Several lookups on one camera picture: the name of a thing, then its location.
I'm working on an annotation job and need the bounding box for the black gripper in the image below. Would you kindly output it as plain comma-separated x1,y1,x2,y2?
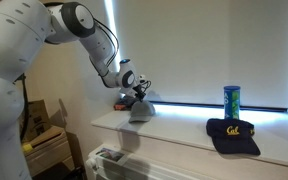
132,84,148,102

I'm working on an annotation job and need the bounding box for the grey baseball cap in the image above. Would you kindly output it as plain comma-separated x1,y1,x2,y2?
127,99,157,124

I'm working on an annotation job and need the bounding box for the navy Cal baseball cap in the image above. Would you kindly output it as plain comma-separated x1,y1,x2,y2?
205,117,262,157

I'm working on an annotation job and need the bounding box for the photo card with white border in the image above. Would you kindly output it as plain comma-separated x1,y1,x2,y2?
95,147,126,164

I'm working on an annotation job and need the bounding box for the white window roller blind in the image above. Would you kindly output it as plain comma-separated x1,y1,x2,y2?
111,0,288,110

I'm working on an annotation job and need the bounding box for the blue tennis ball can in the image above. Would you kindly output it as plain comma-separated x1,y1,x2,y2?
222,85,242,121

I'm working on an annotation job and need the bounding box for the small printed cardboard box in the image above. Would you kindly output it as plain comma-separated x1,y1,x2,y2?
19,99,52,143

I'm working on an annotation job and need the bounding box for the cream storage box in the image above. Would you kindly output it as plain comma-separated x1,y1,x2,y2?
21,125,76,178

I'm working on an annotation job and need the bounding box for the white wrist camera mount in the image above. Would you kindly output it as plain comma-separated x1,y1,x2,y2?
137,74,152,89

